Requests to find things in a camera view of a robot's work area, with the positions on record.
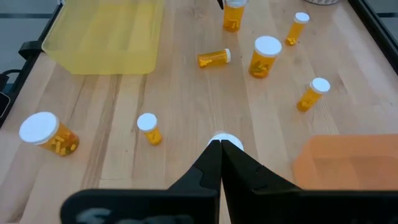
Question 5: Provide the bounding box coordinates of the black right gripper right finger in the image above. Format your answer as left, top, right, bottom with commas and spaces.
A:
221, 139, 398, 224

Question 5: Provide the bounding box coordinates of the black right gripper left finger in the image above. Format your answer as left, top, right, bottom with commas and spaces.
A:
60, 139, 223, 224

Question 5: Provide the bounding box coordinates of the small orange pill bottle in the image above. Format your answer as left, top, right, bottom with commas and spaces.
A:
296, 77, 331, 113
136, 112, 164, 146
197, 48, 232, 68
285, 12, 310, 47

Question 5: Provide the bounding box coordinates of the orange translucent plastic bin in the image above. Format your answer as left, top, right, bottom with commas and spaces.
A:
292, 133, 398, 191

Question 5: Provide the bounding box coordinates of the yellow translucent plastic bin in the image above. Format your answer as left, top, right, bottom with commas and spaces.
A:
41, 0, 165, 76

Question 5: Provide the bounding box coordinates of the succulent in white patterned pot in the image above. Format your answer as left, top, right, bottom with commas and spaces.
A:
303, 0, 340, 6

